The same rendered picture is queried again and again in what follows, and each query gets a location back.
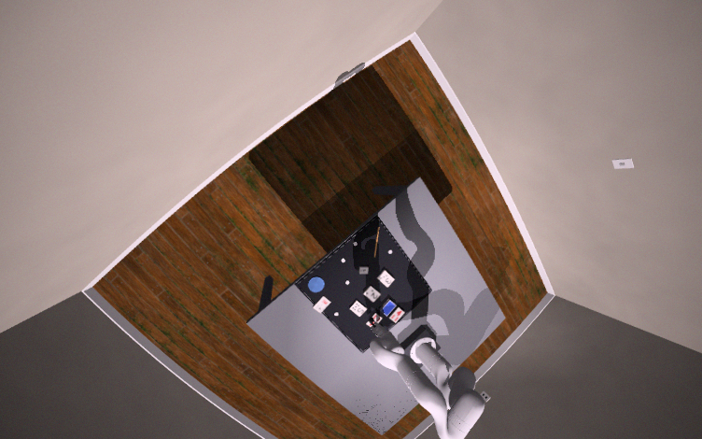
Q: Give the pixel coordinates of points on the blue playing card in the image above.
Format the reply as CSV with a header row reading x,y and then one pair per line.
x,y
388,308

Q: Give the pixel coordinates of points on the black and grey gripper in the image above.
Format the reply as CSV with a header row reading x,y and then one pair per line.
x,y
376,327

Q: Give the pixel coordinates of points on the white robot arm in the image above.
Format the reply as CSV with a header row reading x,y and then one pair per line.
x,y
457,422

